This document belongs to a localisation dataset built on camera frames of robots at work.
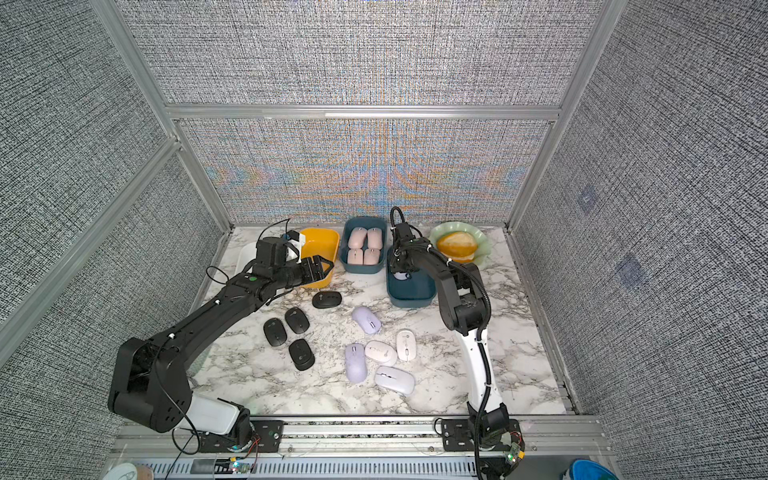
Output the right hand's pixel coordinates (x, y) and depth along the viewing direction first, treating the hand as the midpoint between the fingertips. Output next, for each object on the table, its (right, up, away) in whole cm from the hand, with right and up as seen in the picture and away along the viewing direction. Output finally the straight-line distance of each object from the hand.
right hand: (400, 256), depth 106 cm
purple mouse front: (-14, -29, -24) cm, 40 cm away
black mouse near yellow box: (-24, -14, -10) cm, 30 cm away
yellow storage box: (-28, +5, +6) cm, 29 cm away
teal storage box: (-9, +13, +7) cm, 17 cm away
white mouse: (-7, -27, -21) cm, 35 cm away
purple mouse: (0, -6, -7) cm, 10 cm away
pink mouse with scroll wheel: (-9, +7, +5) cm, 12 cm away
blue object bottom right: (+36, -44, -44) cm, 72 cm away
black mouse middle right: (-33, -20, -14) cm, 40 cm away
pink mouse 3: (-10, 0, -2) cm, 10 cm away
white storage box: (-54, +1, 0) cm, 54 cm away
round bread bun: (+21, +4, -1) cm, 21 cm away
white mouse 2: (+1, -26, -20) cm, 33 cm away
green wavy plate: (+31, +3, +2) cm, 31 cm away
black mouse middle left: (-38, -23, -16) cm, 48 cm away
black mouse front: (-29, -28, -21) cm, 46 cm away
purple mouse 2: (-10, -19, -16) cm, 27 cm away
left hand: (-21, -2, -22) cm, 30 cm away
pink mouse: (-16, +7, +7) cm, 18 cm away
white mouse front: (-3, -33, -25) cm, 42 cm away
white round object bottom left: (-62, -46, -42) cm, 88 cm away
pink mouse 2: (-16, 0, 0) cm, 16 cm away
